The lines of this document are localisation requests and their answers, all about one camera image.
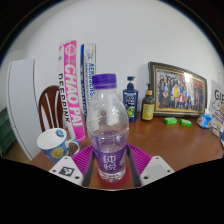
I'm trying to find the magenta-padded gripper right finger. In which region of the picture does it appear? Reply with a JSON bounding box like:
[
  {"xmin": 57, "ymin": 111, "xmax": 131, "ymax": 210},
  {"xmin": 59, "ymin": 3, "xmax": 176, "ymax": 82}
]
[{"xmin": 126, "ymin": 143, "xmax": 175, "ymax": 188}]

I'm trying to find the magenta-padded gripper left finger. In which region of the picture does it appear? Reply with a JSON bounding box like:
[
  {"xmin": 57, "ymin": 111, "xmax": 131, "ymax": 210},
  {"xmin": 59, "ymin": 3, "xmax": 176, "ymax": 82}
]
[{"xmin": 48, "ymin": 143, "xmax": 96, "ymax": 188}]

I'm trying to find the clear purple-capped water bottle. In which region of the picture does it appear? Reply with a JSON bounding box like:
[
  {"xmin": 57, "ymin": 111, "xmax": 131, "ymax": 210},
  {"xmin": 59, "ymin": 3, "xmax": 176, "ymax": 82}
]
[{"xmin": 86, "ymin": 73, "xmax": 130, "ymax": 184}]

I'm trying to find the white mug blue-yellow print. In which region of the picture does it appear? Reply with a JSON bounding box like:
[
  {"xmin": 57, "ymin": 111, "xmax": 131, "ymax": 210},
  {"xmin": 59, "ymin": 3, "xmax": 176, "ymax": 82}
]
[{"xmin": 36, "ymin": 127, "xmax": 81, "ymax": 164}]

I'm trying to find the brown bottle yellow label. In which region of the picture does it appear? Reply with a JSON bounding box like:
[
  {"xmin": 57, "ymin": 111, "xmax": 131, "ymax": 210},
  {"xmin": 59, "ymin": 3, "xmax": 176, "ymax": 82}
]
[{"xmin": 140, "ymin": 83, "xmax": 156, "ymax": 122}]

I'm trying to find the dark blue pump bottle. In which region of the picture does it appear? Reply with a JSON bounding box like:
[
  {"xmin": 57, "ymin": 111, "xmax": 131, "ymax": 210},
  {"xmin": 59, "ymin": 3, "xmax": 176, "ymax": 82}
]
[{"xmin": 122, "ymin": 76, "xmax": 139, "ymax": 123}]

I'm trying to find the dark brown wooden chair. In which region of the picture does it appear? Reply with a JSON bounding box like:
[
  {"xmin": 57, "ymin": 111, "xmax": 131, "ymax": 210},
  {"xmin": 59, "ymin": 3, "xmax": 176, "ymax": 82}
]
[{"xmin": 37, "ymin": 85, "xmax": 68, "ymax": 134}]

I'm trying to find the pink shuttlecock tube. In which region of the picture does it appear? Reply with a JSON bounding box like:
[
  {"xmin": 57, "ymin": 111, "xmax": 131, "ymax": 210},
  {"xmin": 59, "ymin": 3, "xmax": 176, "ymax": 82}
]
[{"xmin": 58, "ymin": 40, "xmax": 87, "ymax": 142}]

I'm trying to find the blue tissue pack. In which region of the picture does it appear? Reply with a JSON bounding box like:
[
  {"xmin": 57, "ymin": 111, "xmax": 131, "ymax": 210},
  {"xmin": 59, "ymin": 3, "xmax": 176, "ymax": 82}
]
[{"xmin": 196, "ymin": 113, "xmax": 213, "ymax": 130}]

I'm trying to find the framed group photo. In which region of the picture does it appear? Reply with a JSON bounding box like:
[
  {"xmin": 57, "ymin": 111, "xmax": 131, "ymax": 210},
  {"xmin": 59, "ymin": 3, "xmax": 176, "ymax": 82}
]
[{"xmin": 147, "ymin": 61, "xmax": 208, "ymax": 118}]

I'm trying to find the green box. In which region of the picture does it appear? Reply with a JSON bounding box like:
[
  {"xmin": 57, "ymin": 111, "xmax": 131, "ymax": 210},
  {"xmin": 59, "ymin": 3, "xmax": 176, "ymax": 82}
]
[{"xmin": 0, "ymin": 106, "xmax": 17, "ymax": 156}]

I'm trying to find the white and blue shuttlecock tube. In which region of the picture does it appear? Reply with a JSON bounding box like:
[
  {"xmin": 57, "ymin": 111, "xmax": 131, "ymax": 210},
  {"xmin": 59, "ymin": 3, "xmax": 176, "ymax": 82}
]
[{"xmin": 80, "ymin": 42, "xmax": 97, "ymax": 124}]

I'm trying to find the white paper gift bag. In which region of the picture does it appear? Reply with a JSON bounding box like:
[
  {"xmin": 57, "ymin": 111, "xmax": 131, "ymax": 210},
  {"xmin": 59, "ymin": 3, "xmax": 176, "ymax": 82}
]
[{"xmin": 208, "ymin": 79, "xmax": 224, "ymax": 129}]

